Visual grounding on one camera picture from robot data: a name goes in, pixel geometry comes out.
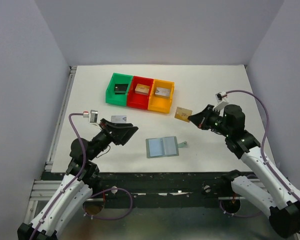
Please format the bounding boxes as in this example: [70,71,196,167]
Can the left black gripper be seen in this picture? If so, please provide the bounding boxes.
[88,117,139,161]

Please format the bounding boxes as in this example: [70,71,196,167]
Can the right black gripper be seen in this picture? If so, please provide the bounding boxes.
[187,104,232,137]

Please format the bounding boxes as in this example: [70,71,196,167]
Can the silver credit card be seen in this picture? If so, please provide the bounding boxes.
[110,115,127,124]

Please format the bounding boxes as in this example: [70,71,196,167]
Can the gold credit card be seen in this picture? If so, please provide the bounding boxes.
[174,106,193,123]

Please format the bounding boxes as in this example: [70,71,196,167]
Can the green leather card holder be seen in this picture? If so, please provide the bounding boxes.
[145,136,188,159]

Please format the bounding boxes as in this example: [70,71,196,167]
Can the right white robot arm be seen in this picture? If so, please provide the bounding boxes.
[188,104,300,238]

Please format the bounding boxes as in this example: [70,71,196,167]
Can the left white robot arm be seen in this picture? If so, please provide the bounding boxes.
[17,118,138,240]

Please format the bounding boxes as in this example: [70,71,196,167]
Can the black card stack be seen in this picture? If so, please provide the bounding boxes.
[114,83,129,95]

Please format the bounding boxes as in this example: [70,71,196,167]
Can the copper card stack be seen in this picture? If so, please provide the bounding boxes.
[134,83,150,95]

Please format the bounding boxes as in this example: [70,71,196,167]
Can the silver card stack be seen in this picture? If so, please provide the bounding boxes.
[154,87,171,98]

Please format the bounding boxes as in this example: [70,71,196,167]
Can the red plastic bin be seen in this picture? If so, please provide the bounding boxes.
[126,76,154,110]

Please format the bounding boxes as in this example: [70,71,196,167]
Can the yellow plastic bin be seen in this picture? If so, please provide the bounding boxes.
[147,79,175,114]

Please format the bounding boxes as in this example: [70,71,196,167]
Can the green plastic bin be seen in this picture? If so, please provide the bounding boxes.
[105,73,133,107]

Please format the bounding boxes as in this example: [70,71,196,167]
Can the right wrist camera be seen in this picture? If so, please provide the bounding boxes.
[212,91,229,112]

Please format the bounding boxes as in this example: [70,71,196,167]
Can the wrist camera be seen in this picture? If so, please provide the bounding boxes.
[212,91,229,112]
[82,109,99,125]

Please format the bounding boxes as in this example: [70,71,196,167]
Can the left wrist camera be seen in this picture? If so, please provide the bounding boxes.
[82,109,99,125]

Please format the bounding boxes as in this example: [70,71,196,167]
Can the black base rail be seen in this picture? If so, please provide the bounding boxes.
[93,172,241,213]

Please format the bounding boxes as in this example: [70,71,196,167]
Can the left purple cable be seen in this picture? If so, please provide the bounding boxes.
[28,112,134,240]

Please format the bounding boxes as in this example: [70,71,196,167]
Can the purple cable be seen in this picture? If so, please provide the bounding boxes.
[28,112,134,240]
[219,89,300,237]

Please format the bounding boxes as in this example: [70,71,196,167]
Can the aluminium frame rail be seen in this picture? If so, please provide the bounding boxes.
[23,65,78,224]

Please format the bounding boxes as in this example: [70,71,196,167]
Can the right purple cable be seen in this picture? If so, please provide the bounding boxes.
[219,89,300,237]

